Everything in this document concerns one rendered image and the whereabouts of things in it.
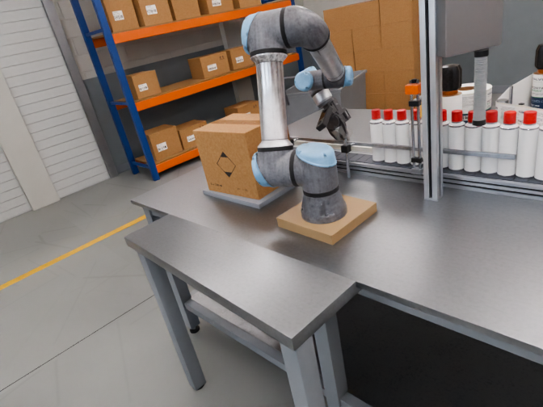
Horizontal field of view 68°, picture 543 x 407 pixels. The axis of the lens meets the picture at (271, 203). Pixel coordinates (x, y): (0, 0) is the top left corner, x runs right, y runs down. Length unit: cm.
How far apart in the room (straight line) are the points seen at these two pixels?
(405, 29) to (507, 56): 167
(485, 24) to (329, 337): 102
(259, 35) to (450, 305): 90
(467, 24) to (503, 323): 76
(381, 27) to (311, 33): 371
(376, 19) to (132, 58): 298
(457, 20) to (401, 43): 364
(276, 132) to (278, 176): 14
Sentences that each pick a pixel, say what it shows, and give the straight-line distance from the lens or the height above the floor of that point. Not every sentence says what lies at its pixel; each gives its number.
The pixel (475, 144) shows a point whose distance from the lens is 147.
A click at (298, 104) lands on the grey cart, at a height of 69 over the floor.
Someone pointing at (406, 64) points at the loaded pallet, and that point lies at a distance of 490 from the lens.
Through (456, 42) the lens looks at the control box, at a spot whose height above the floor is 132.
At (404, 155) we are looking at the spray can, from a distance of 158.
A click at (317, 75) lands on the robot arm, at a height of 124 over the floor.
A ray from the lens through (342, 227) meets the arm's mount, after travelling 124.
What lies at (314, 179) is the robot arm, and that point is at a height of 101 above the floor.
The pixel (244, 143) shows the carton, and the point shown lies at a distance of 147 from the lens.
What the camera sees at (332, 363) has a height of 40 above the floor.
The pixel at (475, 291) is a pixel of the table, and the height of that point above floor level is 83.
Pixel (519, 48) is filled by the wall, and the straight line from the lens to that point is 600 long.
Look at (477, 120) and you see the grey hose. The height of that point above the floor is 109.
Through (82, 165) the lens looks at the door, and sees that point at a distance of 538.
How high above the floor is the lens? 148
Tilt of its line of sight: 25 degrees down
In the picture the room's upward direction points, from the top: 12 degrees counter-clockwise
